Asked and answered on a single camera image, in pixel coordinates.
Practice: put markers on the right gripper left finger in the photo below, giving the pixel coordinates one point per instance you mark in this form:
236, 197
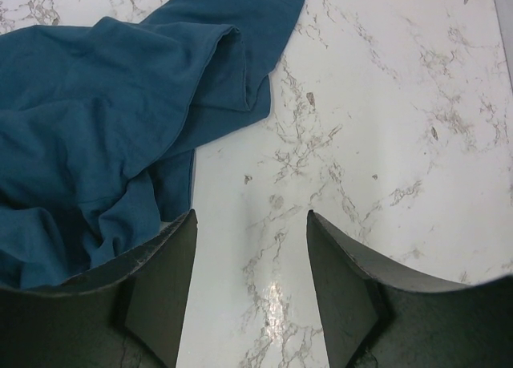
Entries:
128, 312

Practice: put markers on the blue t shirt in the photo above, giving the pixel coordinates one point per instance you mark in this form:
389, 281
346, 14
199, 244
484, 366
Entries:
99, 125

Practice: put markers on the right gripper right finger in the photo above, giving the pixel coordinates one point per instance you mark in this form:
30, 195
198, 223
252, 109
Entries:
376, 312

